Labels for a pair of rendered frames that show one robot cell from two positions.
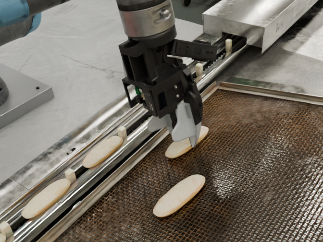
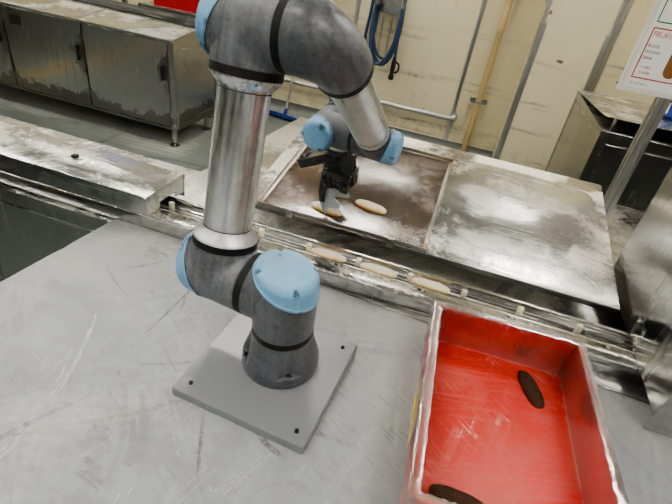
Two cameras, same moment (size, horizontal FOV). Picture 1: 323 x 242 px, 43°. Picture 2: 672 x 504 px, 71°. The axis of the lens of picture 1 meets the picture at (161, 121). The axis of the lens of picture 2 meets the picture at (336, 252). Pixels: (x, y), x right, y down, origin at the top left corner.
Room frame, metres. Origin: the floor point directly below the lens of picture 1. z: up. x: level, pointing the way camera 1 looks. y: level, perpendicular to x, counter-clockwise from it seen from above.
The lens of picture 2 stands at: (1.07, 1.04, 1.55)
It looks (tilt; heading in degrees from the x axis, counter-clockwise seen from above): 33 degrees down; 242
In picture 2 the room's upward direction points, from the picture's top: 10 degrees clockwise
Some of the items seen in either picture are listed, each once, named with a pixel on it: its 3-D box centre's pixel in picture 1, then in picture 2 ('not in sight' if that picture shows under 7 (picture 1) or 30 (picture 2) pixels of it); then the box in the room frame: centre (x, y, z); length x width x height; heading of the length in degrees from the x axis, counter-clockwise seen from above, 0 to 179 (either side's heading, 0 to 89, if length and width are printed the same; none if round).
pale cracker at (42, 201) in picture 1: (46, 196); (378, 269); (0.49, 0.21, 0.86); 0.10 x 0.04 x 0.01; 139
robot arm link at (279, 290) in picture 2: not in sight; (282, 294); (0.83, 0.43, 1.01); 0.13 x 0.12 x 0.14; 132
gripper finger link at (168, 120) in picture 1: (161, 121); (330, 203); (0.55, 0.00, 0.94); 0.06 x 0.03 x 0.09; 132
